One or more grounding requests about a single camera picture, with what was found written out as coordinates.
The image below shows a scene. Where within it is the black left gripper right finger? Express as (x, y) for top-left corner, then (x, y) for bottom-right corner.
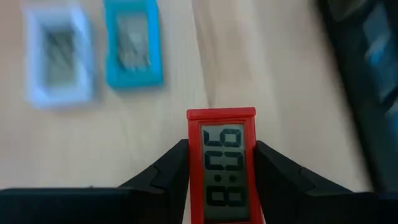
(253, 140), (352, 224)

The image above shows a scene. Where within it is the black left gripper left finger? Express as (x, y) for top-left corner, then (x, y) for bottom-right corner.
(119, 139), (190, 224)

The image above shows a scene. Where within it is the red digital clock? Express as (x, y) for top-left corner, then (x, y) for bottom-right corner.
(186, 107), (265, 224)

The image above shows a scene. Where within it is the teal digital clock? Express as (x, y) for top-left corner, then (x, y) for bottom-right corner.
(103, 0), (165, 91)

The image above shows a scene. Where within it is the white digital clock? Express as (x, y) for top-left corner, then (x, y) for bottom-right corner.
(21, 5), (96, 110)

